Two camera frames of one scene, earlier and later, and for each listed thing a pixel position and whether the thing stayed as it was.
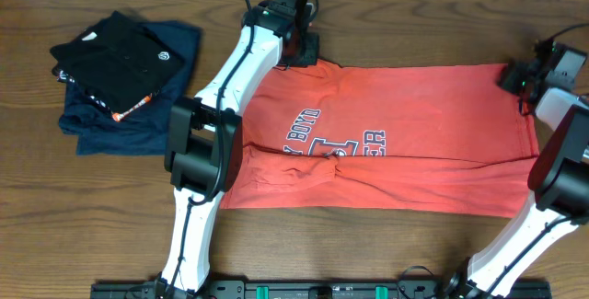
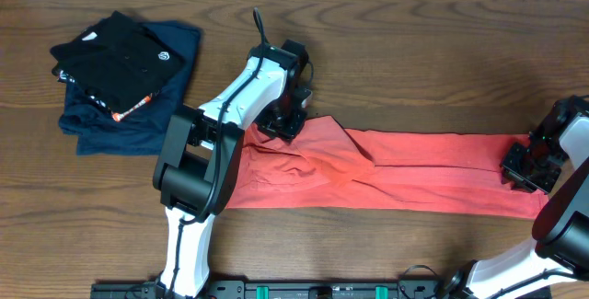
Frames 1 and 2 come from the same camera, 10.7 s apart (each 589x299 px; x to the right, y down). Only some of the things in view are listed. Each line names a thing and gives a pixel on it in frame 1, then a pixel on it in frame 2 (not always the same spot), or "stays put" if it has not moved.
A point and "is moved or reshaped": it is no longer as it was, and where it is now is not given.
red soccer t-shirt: (419, 139) is moved or reshaped
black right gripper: (509, 74) to (510, 172)
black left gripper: (312, 43) to (289, 133)
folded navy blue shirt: (143, 131) stays put
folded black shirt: (120, 60) stays put
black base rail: (149, 289) stays put
